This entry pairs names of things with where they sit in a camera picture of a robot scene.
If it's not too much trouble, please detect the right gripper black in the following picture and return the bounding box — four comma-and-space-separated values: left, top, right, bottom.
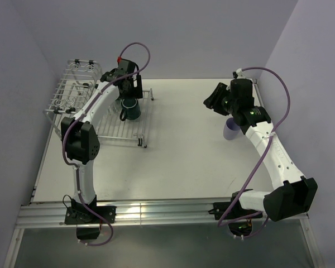
203, 82, 238, 116

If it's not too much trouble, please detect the dark green mug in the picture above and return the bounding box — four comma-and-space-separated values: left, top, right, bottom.
119, 98, 141, 122

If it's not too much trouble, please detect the purple cup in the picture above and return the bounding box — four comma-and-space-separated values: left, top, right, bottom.
223, 118, 241, 141

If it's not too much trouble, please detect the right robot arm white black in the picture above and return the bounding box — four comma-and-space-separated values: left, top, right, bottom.
203, 78, 318, 222

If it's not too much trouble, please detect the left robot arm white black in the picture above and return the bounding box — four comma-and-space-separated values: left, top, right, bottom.
61, 57, 143, 223

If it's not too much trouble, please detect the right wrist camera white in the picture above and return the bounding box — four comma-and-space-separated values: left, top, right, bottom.
232, 68, 246, 79

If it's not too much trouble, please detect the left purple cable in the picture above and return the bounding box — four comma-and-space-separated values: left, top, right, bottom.
61, 42, 151, 246

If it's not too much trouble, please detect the purple cable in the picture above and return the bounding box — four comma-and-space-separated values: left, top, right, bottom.
61, 42, 151, 246
217, 66, 291, 241

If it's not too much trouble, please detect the silver wire dish rack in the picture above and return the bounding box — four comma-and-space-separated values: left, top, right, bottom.
43, 59, 154, 147

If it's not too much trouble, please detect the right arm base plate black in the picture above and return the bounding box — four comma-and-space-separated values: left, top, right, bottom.
210, 199, 263, 221

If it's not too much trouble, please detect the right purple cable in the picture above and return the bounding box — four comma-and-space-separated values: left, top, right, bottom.
217, 66, 291, 241

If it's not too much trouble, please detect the aluminium rail frame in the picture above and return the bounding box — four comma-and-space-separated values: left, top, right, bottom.
2, 79, 324, 268

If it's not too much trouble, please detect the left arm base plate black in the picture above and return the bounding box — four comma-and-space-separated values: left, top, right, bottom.
64, 206, 116, 225

